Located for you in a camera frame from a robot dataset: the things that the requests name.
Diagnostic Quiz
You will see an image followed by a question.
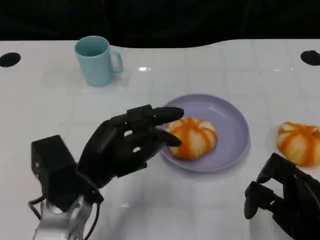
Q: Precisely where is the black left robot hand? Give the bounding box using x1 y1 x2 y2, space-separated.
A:
77 104 185 189

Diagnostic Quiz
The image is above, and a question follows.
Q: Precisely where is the orange and white bread roll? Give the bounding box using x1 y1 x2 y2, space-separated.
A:
277 121 320 167
166 116 218 161

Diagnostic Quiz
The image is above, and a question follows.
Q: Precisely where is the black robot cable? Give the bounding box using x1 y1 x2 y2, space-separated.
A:
27 196 47 221
82 199 101 240

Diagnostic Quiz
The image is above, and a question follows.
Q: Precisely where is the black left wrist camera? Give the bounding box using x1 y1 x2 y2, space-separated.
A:
31 134 105 213

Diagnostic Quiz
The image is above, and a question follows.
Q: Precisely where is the lilac plate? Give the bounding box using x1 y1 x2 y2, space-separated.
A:
158 93 251 173

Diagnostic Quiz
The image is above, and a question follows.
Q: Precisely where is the black table grommet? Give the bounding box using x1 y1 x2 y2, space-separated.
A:
0 52 22 68
300 50 320 67

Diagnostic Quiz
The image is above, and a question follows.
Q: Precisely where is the pale green mug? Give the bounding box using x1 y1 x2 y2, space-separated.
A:
74 35 124 88

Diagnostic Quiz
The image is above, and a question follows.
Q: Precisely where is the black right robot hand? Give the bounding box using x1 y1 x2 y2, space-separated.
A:
243 152 320 240

